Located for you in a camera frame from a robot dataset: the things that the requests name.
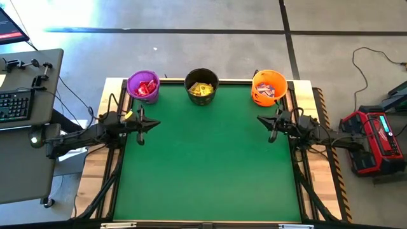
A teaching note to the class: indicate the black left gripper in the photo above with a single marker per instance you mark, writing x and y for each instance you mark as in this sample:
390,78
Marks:
130,126

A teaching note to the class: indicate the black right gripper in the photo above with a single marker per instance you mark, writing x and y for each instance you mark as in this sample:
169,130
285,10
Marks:
287,124

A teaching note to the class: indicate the white blue Hershey's bar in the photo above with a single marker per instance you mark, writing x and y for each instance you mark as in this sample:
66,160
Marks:
269,90
260,86
263,93

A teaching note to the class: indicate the red Skittles candy packet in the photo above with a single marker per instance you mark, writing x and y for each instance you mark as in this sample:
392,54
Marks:
152,86
142,83
142,90

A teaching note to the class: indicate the yellow candy packet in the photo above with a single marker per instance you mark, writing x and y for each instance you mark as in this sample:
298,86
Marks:
194,89
201,84
206,90

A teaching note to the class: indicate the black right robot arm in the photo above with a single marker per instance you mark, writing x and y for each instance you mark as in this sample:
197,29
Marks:
337,138

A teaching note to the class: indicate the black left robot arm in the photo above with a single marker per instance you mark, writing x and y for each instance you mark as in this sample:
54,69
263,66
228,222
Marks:
79,138

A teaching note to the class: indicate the orange jack-o-lantern bucket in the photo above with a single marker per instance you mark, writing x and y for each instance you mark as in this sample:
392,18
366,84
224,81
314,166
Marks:
260,101

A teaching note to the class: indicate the small yellow tape tag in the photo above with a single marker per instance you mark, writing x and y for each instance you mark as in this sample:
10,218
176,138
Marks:
128,115

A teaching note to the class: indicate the purple monster face bucket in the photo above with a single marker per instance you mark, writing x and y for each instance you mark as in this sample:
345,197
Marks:
147,98

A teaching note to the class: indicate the black table clamp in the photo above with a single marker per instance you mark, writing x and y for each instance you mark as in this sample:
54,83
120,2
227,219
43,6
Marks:
255,74

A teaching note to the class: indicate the black jack-o-lantern bucket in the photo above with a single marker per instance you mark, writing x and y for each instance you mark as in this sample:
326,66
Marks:
203,101

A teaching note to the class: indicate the yellow black hazard tape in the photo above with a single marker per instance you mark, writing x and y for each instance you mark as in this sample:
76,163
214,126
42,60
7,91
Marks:
333,171

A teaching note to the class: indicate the red black power unit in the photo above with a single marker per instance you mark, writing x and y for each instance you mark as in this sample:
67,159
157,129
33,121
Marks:
378,152

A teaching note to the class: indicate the black computer mouse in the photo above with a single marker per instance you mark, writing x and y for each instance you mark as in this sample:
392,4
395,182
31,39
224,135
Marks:
36,137

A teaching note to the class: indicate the black desk clamp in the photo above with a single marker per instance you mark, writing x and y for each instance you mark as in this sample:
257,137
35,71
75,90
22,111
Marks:
12,64
39,78

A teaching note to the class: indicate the black desk caster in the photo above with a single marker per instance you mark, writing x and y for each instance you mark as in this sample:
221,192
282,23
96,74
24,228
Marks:
48,203

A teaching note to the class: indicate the grey desk panel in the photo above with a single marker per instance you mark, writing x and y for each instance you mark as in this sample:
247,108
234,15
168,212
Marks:
28,178
28,79

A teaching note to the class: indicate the dark stand base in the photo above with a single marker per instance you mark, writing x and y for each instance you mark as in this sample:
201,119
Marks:
397,98

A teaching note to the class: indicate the black keyboard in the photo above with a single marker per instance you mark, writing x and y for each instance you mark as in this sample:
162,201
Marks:
16,105

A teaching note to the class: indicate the dark monitor with red bar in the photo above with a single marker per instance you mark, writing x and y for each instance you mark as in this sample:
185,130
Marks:
9,28

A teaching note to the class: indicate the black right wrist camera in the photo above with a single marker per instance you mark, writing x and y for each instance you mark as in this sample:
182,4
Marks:
306,123

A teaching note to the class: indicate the black aluminium table frame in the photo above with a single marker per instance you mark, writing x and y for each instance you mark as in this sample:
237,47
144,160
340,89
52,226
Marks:
248,226

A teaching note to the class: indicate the white frame bracket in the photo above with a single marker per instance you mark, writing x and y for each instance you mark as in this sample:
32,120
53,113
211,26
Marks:
117,225
295,226

